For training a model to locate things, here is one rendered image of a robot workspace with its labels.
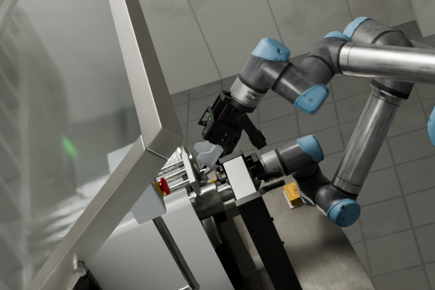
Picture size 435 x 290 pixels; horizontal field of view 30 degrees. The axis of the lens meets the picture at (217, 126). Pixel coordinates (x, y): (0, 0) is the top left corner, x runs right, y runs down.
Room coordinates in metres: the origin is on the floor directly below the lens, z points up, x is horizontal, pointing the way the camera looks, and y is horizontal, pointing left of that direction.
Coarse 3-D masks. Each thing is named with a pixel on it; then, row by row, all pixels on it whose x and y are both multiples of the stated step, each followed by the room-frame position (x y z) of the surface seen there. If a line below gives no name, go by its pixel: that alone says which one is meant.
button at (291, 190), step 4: (288, 184) 1.78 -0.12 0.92; (292, 184) 1.77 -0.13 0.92; (284, 188) 1.77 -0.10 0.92; (288, 188) 1.76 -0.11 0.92; (292, 188) 1.75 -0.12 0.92; (296, 188) 1.75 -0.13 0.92; (288, 192) 1.75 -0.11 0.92; (292, 192) 1.74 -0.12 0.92; (296, 192) 1.73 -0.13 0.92; (288, 196) 1.73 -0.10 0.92; (292, 196) 1.72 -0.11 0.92; (296, 196) 1.72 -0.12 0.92; (292, 200) 1.71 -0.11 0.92; (296, 200) 1.71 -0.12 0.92; (300, 200) 1.71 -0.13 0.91; (292, 204) 1.71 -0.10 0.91; (296, 204) 1.71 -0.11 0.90
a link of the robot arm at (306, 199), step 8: (312, 176) 1.61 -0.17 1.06; (320, 176) 1.61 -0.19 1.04; (296, 184) 1.63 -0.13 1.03; (304, 184) 1.61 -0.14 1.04; (312, 184) 1.59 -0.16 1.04; (320, 184) 1.58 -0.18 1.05; (304, 192) 1.60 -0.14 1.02; (312, 192) 1.57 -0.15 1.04; (304, 200) 1.62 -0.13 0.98; (312, 200) 1.57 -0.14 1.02
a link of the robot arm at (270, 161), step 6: (264, 156) 1.65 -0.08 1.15; (270, 156) 1.64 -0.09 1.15; (276, 156) 1.63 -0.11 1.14; (264, 162) 1.63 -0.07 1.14; (270, 162) 1.62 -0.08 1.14; (276, 162) 1.62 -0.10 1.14; (264, 168) 1.62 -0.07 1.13; (270, 168) 1.62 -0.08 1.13; (276, 168) 1.61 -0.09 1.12; (282, 168) 1.61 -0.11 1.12; (282, 174) 1.61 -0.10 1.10; (270, 180) 1.62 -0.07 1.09; (276, 180) 1.62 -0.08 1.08
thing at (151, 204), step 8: (152, 184) 1.01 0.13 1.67; (160, 184) 1.04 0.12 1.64; (144, 192) 1.01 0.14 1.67; (152, 192) 1.00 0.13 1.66; (160, 192) 1.03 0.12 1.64; (168, 192) 1.03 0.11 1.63; (144, 200) 1.01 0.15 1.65; (152, 200) 1.01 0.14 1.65; (160, 200) 1.01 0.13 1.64; (136, 208) 1.01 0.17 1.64; (144, 208) 1.01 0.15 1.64; (152, 208) 1.01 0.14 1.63; (160, 208) 1.01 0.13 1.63; (136, 216) 1.01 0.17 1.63; (144, 216) 1.01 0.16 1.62; (152, 216) 1.01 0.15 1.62
